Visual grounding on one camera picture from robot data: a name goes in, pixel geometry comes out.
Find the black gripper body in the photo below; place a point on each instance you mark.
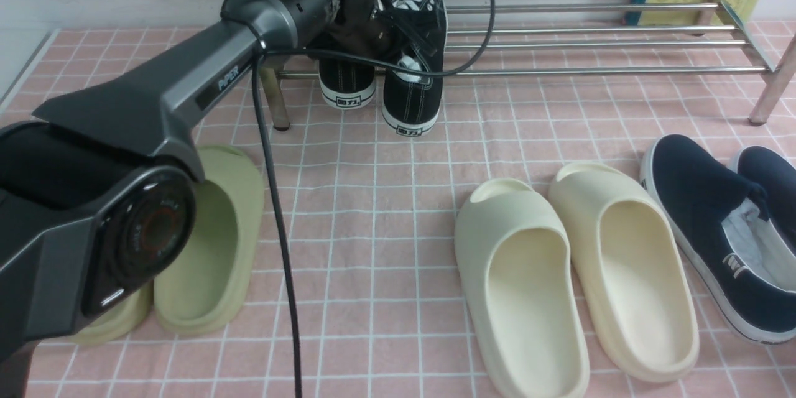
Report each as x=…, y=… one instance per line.
x=358, y=30

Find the black canvas sneaker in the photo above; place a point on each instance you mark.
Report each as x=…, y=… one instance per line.
x=411, y=103
x=346, y=85

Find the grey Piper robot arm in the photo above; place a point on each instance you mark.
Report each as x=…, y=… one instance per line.
x=98, y=188

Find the metal shoe rack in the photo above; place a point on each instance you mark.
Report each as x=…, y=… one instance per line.
x=776, y=79

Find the pink checkered tablecloth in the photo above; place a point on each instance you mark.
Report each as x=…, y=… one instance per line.
x=370, y=217

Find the cream foam slide left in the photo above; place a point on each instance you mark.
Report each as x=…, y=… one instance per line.
x=513, y=255

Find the cream foam slide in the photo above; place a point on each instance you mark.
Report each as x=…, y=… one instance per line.
x=627, y=261
x=513, y=255

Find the green foam slide right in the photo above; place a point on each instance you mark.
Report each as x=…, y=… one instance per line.
x=206, y=286

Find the green foam slide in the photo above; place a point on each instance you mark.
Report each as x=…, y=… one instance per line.
x=119, y=321
x=206, y=286

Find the cream foam slide right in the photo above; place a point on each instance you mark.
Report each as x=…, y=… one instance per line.
x=627, y=261

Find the green foam slide left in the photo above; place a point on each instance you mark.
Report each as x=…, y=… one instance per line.
x=119, y=321

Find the navy slip-on shoe left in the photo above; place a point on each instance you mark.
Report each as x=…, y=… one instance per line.
x=722, y=223

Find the navy slip-on shoe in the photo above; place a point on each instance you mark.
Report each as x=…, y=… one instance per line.
x=722, y=223
x=777, y=177

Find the navy slip-on shoe right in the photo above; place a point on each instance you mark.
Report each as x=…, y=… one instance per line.
x=777, y=177

